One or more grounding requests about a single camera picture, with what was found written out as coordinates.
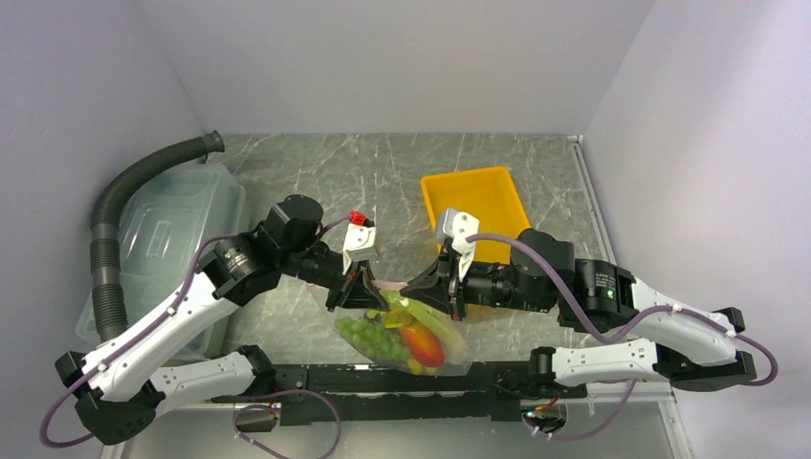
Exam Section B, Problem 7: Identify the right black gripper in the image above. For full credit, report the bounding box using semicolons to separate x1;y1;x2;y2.
400;245;555;320

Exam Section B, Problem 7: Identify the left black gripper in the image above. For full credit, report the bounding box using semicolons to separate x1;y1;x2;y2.
280;243;388;311

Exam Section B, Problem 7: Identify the yellow banana bunch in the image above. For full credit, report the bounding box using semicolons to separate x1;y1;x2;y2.
381;311;446;375

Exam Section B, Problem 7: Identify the green grape bunch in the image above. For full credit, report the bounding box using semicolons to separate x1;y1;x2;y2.
334;316;411;361

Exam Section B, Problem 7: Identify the clear zip top bag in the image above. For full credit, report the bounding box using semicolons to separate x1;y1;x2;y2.
333;280;472;377

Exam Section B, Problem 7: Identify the red mango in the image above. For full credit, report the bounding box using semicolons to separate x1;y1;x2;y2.
398;322;446;367

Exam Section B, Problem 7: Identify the celery stalk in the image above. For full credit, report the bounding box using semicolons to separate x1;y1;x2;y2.
382;291;468;363

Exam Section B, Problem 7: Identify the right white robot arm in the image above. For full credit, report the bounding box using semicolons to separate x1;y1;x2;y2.
402;229;757;397

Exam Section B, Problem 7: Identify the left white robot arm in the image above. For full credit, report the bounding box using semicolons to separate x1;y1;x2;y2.
55;194;383;445

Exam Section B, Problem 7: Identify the yellow plastic tray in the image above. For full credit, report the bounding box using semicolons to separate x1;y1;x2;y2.
420;165;531;238

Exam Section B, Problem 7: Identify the clear plastic storage box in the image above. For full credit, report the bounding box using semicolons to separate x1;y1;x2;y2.
76;163;247;356

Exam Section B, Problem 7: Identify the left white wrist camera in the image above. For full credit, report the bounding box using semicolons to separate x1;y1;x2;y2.
341;210;380;274

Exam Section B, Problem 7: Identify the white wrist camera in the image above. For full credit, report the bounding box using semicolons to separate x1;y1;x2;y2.
341;210;380;274
434;208;480;279

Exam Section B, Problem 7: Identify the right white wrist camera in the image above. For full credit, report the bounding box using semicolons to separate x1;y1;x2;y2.
434;208;480;279

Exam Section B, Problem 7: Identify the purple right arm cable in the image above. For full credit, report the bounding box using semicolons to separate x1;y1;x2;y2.
466;232;779;442

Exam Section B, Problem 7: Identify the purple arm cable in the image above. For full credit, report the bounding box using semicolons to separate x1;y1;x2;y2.
466;232;779;442
38;213;356;449

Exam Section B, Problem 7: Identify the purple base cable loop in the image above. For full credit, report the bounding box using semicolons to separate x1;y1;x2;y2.
231;389;343;459

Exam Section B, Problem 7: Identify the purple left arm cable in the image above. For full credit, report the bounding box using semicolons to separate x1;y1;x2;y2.
38;213;356;449

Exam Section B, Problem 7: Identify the black corrugated hose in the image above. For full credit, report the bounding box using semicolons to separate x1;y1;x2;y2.
89;130;226;343

